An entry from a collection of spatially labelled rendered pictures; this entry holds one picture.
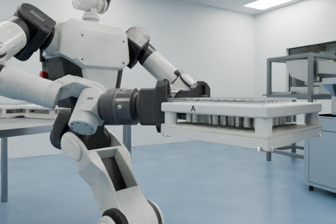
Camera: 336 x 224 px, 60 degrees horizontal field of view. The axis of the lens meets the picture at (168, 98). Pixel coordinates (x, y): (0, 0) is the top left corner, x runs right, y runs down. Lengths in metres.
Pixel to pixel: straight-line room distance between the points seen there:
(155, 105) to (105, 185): 0.40
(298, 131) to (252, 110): 0.13
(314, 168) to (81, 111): 2.81
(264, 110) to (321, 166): 2.76
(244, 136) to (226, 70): 6.29
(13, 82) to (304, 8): 6.39
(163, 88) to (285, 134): 0.27
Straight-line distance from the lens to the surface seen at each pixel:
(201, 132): 0.55
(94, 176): 1.00
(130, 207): 0.93
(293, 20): 6.88
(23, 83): 0.73
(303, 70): 4.24
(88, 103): 0.70
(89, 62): 1.00
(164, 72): 1.17
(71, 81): 0.74
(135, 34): 1.21
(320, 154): 3.21
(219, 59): 6.67
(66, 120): 1.13
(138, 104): 0.66
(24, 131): 1.39
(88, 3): 1.11
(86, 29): 1.01
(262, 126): 0.49
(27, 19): 0.98
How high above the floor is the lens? 0.97
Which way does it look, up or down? 1 degrees down
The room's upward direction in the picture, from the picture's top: straight up
